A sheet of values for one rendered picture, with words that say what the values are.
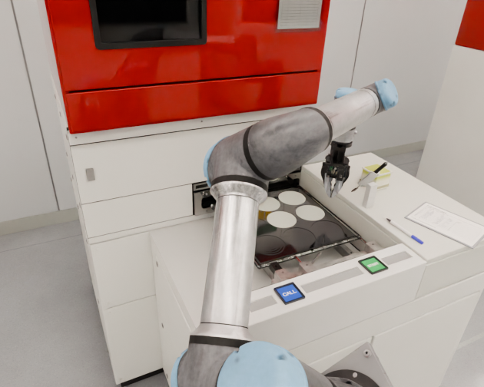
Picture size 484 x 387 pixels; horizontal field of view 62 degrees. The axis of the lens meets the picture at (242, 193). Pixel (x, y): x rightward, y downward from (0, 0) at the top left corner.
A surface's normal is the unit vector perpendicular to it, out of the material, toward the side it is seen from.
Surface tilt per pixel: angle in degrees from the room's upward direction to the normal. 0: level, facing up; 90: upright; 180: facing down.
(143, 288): 90
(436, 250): 0
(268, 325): 90
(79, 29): 90
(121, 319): 90
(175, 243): 0
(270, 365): 39
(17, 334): 0
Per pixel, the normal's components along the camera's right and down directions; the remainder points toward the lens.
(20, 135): 0.43, 0.47
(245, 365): -0.58, -0.60
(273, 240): 0.04, -0.86
